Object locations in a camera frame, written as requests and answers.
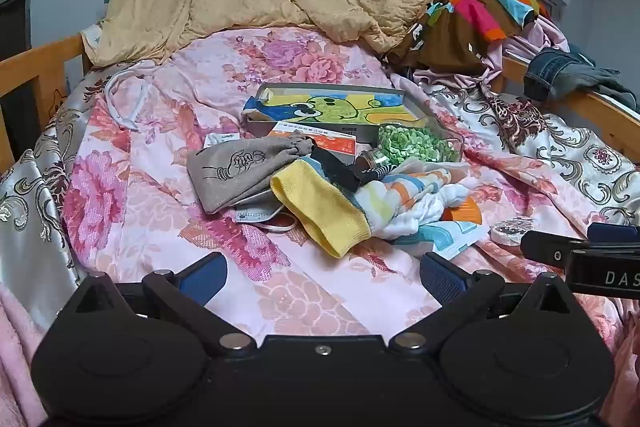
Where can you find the orange comb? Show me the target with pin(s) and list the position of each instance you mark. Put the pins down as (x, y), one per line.
(467, 212)

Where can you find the colourful striped brown garment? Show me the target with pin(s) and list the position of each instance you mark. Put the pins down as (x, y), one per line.
(465, 27)

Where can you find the small white carton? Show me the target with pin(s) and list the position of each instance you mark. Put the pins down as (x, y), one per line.
(220, 142)

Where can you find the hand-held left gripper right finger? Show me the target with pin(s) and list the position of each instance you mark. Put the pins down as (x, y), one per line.
(442, 279)

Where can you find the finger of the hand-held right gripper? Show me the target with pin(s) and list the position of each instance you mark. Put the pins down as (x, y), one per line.
(615, 233)
(547, 249)

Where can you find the grey face mask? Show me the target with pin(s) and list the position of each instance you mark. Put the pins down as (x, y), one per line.
(260, 201)

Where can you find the yellow cloth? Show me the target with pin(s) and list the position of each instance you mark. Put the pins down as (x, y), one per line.
(320, 207)

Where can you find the glass jar of green stars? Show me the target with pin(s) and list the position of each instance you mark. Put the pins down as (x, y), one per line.
(415, 144)

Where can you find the round patterned item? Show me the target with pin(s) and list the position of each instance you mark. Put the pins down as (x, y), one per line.
(511, 231)

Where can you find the grey green garment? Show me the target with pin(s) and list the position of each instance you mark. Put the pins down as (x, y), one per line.
(615, 87)

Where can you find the striped fleece towel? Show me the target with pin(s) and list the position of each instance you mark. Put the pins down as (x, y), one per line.
(395, 194)

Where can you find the wooden bed frame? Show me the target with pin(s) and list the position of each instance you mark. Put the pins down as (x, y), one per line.
(30, 72)

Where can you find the dark doorway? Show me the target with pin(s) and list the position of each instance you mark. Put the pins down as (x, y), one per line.
(12, 27)

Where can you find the printed paper bag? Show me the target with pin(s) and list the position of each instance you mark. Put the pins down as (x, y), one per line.
(445, 241)

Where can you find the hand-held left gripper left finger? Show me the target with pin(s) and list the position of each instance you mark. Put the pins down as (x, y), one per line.
(202, 279)

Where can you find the orange medicine box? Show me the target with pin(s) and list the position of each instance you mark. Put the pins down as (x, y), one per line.
(335, 142)

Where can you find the white blue knotted cloth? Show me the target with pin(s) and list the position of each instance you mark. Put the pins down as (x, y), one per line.
(430, 207)

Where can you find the black mask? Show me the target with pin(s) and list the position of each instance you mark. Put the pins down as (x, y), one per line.
(340, 172)

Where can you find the cartoon print cloth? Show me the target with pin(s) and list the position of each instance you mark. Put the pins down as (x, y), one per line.
(325, 107)

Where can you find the white mask packet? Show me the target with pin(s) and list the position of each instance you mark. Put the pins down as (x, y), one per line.
(255, 216)

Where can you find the pink satin cloth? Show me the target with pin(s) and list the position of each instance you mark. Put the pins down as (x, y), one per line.
(545, 37)

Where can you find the red round item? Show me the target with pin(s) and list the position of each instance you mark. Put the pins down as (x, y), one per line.
(281, 223)

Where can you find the grey storage box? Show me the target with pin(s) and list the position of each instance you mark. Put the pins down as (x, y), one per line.
(420, 107)

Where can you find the blue denim jeans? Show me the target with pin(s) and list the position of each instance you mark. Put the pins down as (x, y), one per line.
(555, 72)

